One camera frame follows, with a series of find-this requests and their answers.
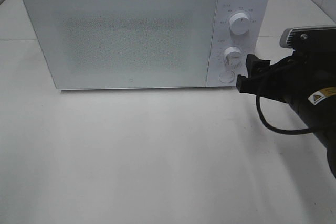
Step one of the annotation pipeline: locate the upper white power knob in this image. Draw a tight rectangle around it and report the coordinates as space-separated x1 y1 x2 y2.
228 11 250 35

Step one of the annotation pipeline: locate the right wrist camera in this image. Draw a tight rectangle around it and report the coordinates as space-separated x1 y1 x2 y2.
279 25 335 52

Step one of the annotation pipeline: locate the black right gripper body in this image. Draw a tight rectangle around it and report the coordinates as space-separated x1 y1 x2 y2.
262 51 335 103

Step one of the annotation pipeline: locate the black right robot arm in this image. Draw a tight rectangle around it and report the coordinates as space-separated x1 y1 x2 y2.
236 51 335 174

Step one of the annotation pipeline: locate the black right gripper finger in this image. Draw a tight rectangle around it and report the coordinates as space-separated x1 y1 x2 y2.
246 54 270 77
236 75 265 94

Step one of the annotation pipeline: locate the white microwave door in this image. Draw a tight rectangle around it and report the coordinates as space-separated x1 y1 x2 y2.
23 0 217 90

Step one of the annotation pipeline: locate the white timer knob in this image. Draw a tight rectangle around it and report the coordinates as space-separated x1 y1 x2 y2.
223 47 243 66

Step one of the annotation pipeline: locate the round door release button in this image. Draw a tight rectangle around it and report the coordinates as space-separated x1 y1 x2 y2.
219 70 235 83

